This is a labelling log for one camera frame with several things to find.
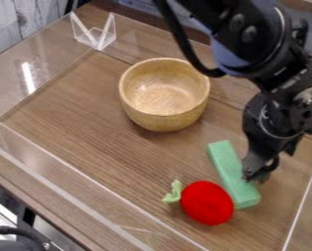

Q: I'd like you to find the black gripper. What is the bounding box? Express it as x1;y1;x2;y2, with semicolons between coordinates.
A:
243;94;302;183

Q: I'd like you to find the green rectangular block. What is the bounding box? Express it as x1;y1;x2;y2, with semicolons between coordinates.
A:
208;140;261;210

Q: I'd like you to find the light wooden bowl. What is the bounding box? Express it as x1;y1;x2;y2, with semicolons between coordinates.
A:
118;58;212;132

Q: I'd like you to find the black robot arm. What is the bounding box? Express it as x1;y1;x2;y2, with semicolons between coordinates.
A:
156;0;312;180

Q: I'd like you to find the red plush tomato toy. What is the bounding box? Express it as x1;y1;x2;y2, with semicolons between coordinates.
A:
161;179;235;226

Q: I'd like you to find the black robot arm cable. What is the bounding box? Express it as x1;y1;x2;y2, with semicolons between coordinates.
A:
153;0;228;79

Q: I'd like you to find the clear acrylic corner bracket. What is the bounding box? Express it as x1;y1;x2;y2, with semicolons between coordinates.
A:
70;13;117;51

